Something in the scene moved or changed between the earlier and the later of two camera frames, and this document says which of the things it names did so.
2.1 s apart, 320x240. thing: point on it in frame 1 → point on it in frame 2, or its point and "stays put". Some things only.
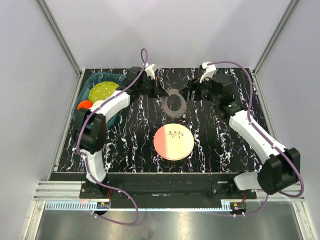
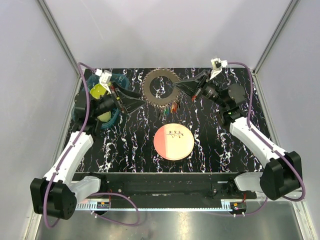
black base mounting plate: [166, 186] stays put
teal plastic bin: [118, 79] stays put
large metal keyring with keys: [176, 114] → [169, 104]
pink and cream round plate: [173, 141] stays put
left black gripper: [157, 88] → [129, 104]
